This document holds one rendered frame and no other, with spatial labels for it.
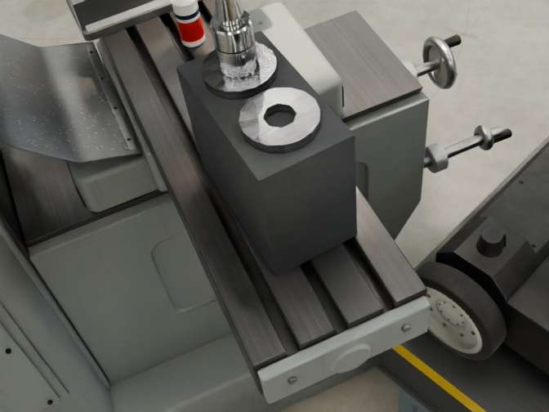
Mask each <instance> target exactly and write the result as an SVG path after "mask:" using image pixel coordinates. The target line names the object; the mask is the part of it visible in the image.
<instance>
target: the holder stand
mask: <svg viewBox="0 0 549 412"><path fill-rule="evenodd" d="M254 35H255V41H256V46H257V56H258V61H259V65H258V68H257V70H256V71H255V72H254V73H253V74H251V75H249V76H247V77H246V78H238V79H234V78H227V77H226V76H224V75H223V74H222V73H221V72H220V70H219V66H218V62H217V58H216V51H215V50H213V51H211V52H209V53H207V54H205V55H202V56H200V57H197V58H195V59H193V60H190V61H188V62H186V63H184V64H182V65H178V66H177V67H176V71H177V74H178V77H179V80H180V84H181V89H182V92H183V95H184V98H185V103H186V107H187V110H188V113H189V117H190V122H191V125H192V128H193V131H194V136H195V140H196V142H197V146H198V149H199V154H200V158H201V160H202V164H203V167H204V169H205V170H206V172H207V173H208V175H209V177H210V178H211V179H212V181H213V182H214V184H215V185H216V187H217V189H218V190H219V191H220V192H221V194H222V196H223V197H224V199H225V201H226V202H227V204H228V205H229V206H230V208H231V209H232V211H233V212H234V214H235V216H236V217H237V218H238V219H239V221H240V223H241V224H242V226H243V228H244V229H245V231H246V232H247V233H248V235H249V236H250V238H251V239H252V241H253V243H254V244H255V245H256V247H257V248H258V250H259V251H260V253H261V255H262V256H263V258H264V259H265V260H266V262H267V263H268V265H269V266H270V268H271V270H272V271H273V272H274V274H275V275H276V276H278V275H282V274H283V273H285V272H287V271H289V270H291V269H293V268H294V267H296V266H299V265H301V264H302V263H304V262H307V261H308V260H310V259H311V258H314V257H316V256H318V255H320V254H321V253H324V252H326V251H328V250H329V249H331V248H333V247H335V246H337V245H339V244H341V243H343V242H345V241H347V240H348V239H350V238H352V237H354V236H356V235H357V210H356V178H355V134H354V133H353V132H352V131H351V130H350V129H349V128H348V127H347V126H346V125H345V124H344V123H343V122H342V120H341V119H340V118H339V117H338V116H337V115H336V114H335V112H334V111H333V110H332V109H331V108H330V107H329V106H328V104H327V103H326V102H325V101H324V100H323V99H322V98H321V96H320V95H319V94H318V93H317V92H316V91H315V90H314V88H313V87H312V86H311V85H310V84H309V83H308V82H307V81H306V80H305V79H304V78H303V77H302V76H301V75H300V74H299V72H298V71H297V70H296V69H295V68H294V67H293V66H292V64H291V63H290V62H289V61H288V60H287V59H286V58H285V56H284V55H283V54H282V53H281V52H280V51H279V50H278V48H277V47H276V46H275V45H274V44H273V43H272V42H271V41H270V40H269V39H268V38H267V37H266V36H265V35H264V33H263V32H262V31H258V32H255V33H254Z"/></svg>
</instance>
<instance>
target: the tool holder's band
mask: <svg viewBox="0 0 549 412"><path fill-rule="evenodd" d="M210 28H211V32H212V35H213V36H214V37H215V38H218V39H220V40H223V41H234V40H238V39H241V38H243V37H245V36H246V35H248V34H249V33H250V32H251V30H252V17H251V15H250V14H249V13H248V12H247V11H245V10H243V14H242V16H241V20H240V22H239V23H238V24H236V25H233V26H225V25H223V24H222V23H221V22H220V21H219V20H218V19H217V18H216V17H215V16H213V18H211V21H210Z"/></svg>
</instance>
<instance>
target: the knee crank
mask: <svg viewBox="0 0 549 412"><path fill-rule="evenodd" d="M511 135H512V132H511V129H509V128H506V129H504V130H502V129H501V128H500V127H499V126H497V127H495V128H491V129H489V128H487V127H486V126H484V125H479V126H477V127H476V128H475V131H474V136H473V137H470V138H467V139H466V140H463V141H460V142H458V143H456V144H453V145H451V146H448V147H446V148H443V146H442V145H441V144H439V143H437V142H436V143H434V144H431V145H429V146H426V150H425V159H424V168H428V169H429V171H431V172H433V173H437V172H440V171H442V170H444V169H446V168H447V167H448V165H449V158H452V157H453V156H455V155H459V154H461V153H463V152H465V151H468V150H471V149H473V148H475V147H477V146H478V147H479V148H481V149H482V150H491V149H492V148H493V144H494V143H497V142H500V141H503V140H506V139H507V138H510V137H511Z"/></svg>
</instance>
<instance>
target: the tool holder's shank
mask: <svg viewBox="0 0 549 412"><path fill-rule="evenodd" d="M214 3H215V17H216V18H217V19H218V20H219V21H220V22H221V23H222V24H223V25H225V26H233V25H236V24H238V23H239V22H240V20H241V16H242V14H243V7H242V4H241V2H240V0H214Z"/></svg>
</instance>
